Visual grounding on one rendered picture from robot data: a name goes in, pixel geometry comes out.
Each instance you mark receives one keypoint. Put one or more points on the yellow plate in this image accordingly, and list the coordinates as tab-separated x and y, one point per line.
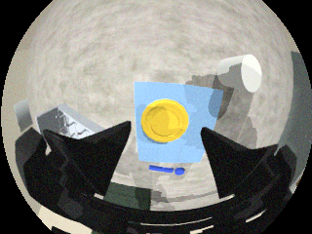
164	120

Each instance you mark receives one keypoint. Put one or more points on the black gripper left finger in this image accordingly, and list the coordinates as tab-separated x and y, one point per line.
96	157

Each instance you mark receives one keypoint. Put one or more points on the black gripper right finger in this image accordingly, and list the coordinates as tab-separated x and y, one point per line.
231	162

